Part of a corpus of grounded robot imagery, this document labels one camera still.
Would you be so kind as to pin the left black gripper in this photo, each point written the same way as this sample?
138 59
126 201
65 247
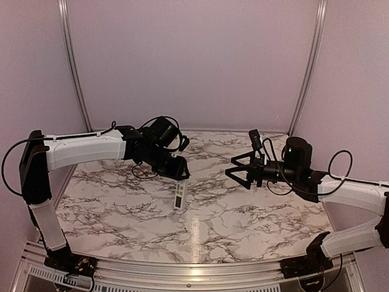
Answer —
177 170

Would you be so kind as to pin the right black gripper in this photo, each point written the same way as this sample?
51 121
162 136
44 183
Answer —
258 166

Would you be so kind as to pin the white remote control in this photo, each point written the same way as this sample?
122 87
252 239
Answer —
180 194

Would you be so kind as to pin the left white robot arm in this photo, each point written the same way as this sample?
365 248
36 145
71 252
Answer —
154 144

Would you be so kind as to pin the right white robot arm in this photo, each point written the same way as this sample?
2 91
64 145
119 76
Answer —
318 187

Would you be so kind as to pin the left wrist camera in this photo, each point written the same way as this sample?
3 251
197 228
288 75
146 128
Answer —
178 145

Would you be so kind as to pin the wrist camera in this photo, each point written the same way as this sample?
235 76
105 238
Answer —
255 139
178 145

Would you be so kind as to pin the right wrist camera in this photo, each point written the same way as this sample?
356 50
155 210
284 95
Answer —
255 139

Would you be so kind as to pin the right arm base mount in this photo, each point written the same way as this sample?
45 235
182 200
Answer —
314 261

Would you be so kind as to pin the right aluminium frame post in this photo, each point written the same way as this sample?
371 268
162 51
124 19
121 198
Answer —
310 66

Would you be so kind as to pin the aluminium frame post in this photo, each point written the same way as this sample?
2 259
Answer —
310 66
69 47

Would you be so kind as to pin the front aluminium rail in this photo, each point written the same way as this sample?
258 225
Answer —
127 275

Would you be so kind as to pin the left aluminium frame post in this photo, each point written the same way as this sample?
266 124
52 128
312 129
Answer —
69 47

